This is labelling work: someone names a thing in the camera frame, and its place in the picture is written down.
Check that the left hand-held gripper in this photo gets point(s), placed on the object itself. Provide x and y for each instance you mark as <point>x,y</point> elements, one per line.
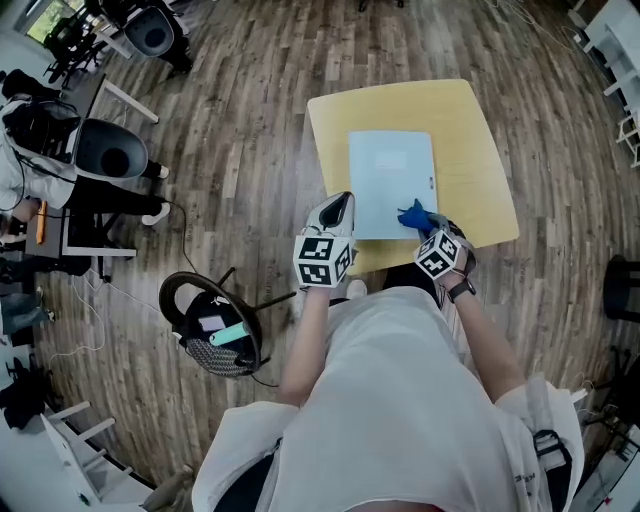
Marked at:
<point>320,260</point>

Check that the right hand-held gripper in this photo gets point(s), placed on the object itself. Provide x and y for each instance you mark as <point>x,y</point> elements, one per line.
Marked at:
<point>437,255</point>

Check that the blue cloth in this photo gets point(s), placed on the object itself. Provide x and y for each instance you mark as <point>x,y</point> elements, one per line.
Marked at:
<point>415,216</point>

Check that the light blue board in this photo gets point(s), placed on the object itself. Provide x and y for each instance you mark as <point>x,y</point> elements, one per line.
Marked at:
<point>390,190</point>

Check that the person's left forearm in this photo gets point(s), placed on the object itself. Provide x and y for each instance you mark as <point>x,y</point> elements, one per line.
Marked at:
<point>307,345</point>

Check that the person's right forearm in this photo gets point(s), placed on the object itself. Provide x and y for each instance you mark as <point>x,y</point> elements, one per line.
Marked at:
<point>485,345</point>

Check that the person's black trousers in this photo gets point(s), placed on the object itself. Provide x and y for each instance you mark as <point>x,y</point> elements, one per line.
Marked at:
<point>405,275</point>

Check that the black wristwatch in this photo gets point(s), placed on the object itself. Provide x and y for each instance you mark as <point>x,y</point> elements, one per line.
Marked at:
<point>462,291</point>

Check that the person's pale shoe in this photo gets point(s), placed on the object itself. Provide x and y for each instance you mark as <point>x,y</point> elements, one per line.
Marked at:
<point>357,289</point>

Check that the teal cylindrical bottle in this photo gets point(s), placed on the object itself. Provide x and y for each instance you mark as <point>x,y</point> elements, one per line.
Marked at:
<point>229,334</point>

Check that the black bag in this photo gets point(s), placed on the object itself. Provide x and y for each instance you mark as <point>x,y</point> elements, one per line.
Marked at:
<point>200,305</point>

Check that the lilac phone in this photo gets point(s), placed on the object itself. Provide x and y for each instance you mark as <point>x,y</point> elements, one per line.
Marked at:
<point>211,323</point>

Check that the brown wicker chair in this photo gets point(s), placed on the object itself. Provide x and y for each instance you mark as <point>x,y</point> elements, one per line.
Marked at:
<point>167,295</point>

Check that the person's white shirt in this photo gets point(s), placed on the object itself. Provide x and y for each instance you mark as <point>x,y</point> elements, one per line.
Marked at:
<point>390,410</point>

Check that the black round stool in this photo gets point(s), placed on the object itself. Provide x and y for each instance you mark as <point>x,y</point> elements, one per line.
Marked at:
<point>622,290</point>

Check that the white wooden chair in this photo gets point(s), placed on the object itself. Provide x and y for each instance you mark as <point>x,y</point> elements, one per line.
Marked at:
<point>630,135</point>

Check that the white power adapter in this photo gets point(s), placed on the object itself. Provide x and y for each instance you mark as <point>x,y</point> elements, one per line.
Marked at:
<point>578,394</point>

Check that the dark top white-leg table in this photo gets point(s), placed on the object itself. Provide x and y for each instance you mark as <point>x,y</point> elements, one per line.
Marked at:
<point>132,102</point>

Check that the black metal stand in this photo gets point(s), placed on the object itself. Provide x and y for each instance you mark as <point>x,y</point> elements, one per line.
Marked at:
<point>620,390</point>

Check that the grey backpack shell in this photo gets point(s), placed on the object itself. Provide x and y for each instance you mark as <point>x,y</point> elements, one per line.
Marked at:
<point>95,145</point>
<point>149,32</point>

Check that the white side table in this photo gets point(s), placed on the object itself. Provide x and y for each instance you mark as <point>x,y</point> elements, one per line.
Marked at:
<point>615,45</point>

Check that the grey top desk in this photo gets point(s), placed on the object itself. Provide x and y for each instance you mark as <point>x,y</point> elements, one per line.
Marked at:
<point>55,235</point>

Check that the orange flat item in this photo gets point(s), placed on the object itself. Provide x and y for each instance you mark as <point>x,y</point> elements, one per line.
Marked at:
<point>41,220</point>

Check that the black backpack rig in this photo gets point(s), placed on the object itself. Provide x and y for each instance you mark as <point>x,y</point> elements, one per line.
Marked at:
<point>40,132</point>

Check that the window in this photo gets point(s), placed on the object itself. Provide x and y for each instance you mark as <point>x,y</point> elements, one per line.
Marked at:
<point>47,20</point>

